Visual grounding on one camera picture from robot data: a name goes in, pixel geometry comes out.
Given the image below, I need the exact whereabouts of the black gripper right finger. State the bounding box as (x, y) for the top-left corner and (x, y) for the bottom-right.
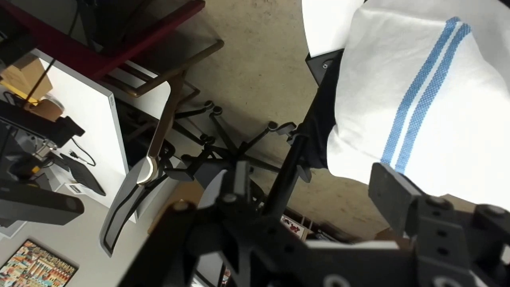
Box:
(367, 161), (510, 287)

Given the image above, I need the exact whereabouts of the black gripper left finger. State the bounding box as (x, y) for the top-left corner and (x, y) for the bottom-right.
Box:
(119, 191), (323, 287)

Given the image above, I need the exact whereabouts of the white cloth with blue stripes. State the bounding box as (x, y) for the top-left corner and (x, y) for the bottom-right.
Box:
(300, 0), (510, 212)

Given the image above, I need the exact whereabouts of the black stand pole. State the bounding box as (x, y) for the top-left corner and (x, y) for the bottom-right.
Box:
(260, 48), (348, 220)

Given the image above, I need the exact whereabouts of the wooden cube shelf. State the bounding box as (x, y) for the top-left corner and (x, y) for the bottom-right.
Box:
(280, 212), (342, 244)

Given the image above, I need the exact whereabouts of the white desk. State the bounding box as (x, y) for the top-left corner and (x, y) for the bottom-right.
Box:
(0, 49), (173, 287)

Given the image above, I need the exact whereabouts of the dark red brown table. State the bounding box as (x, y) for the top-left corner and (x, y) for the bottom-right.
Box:
(0, 0), (227, 99)

